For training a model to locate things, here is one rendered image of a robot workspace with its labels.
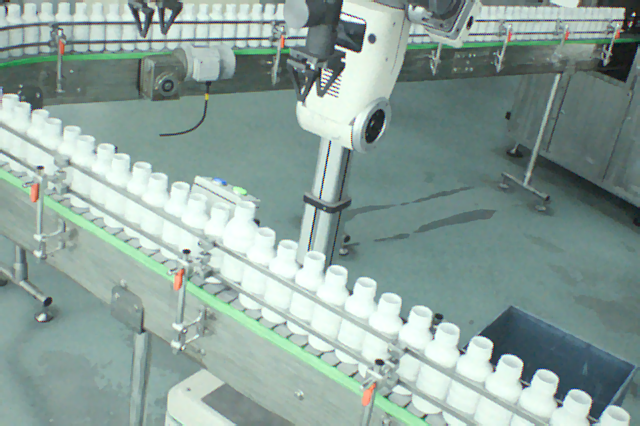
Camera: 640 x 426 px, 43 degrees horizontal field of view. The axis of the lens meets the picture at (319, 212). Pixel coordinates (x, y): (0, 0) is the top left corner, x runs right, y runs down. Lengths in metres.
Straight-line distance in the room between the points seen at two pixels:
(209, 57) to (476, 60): 1.60
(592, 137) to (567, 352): 3.40
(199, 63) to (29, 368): 1.24
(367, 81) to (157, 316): 0.77
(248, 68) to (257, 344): 1.89
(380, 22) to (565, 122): 3.46
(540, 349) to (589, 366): 0.12
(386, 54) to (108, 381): 1.58
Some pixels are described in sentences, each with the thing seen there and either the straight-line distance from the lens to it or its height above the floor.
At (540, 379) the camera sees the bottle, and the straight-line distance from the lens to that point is 1.38.
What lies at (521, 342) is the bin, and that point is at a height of 0.87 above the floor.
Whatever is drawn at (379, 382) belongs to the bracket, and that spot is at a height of 1.08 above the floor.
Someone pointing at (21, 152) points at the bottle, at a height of 1.06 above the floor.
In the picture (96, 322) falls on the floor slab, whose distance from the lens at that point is 3.28.
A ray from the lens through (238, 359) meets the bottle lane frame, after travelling 1.67.
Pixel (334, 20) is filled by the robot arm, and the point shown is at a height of 1.56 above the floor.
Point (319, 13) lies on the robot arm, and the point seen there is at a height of 1.58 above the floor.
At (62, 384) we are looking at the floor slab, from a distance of 2.99.
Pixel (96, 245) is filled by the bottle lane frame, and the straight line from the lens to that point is 1.88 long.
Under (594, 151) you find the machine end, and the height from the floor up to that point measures 0.31.
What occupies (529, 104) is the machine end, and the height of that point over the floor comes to 0.40.
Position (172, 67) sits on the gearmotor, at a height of 0.98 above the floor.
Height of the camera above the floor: 1.91
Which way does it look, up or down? 26 degrees down
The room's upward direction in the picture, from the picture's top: 10 degrees clockwise
